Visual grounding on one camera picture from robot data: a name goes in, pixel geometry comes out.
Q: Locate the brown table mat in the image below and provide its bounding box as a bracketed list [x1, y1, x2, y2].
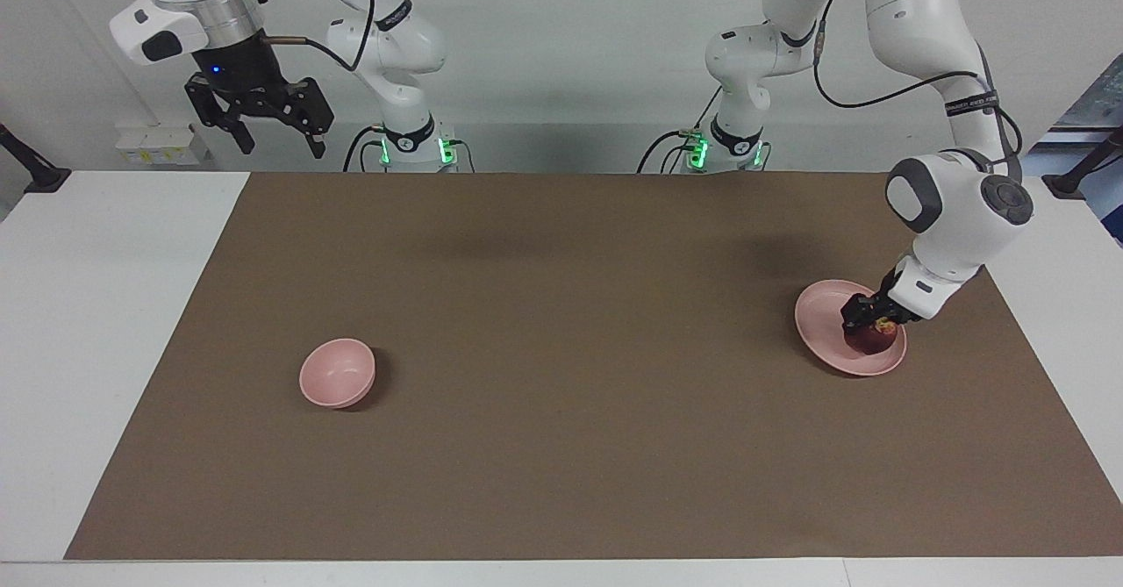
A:
[64, 172, 1123, 562]

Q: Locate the black stand foot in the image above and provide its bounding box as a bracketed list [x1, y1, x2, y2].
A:
[1042, 126, 1123, 200]
[0, 124, 71, 193]

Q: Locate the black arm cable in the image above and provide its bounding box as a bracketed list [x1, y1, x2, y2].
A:
[263, 0, 378, 72]
[812, 0, 1025, 186]

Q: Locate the white wall power strip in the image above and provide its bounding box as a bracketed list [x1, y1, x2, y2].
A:
[116, 126, 204, 167]

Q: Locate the pink bowl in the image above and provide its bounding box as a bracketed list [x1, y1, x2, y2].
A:
[299, 339, 376, 409]

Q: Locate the blue background board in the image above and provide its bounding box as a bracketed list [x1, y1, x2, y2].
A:
[1009, 78, 1123, 246]

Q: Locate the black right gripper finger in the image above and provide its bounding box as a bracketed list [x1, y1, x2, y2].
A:
[283, 78, 335, 160]
[184, 76, 255, 154]

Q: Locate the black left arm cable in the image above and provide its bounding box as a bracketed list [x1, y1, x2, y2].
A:
[812, 0, 1025, 186]

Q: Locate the black base cable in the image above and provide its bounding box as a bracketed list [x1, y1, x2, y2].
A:
[344, 126, 387, 173]
[638, 87, 725, 173]

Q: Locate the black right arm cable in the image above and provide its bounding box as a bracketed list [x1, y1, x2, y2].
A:
[263, 0, 378, 72]

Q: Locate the pink plate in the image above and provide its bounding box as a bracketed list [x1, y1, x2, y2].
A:
[795, 280, 907, 376]

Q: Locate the red apple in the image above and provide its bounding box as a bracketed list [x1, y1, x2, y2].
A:
[844, 319, 898, 357]

